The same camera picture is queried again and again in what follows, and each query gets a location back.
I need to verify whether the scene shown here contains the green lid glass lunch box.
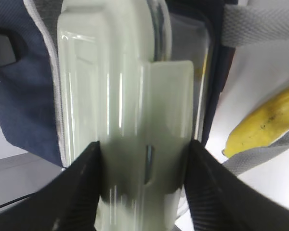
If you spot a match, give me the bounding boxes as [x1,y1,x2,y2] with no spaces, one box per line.
[57,0,212,231]

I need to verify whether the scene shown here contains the navy blue lunch bag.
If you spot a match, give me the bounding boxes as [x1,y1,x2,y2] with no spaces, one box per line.
[0,0,289,167]

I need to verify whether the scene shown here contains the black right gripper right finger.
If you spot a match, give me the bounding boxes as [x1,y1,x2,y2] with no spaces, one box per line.
[184,140,289,231]

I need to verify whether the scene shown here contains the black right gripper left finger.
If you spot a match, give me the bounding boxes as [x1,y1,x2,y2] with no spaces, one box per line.
[0,142,102,231]

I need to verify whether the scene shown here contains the yellow banana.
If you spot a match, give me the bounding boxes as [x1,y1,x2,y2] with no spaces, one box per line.
[223,87,289,158]

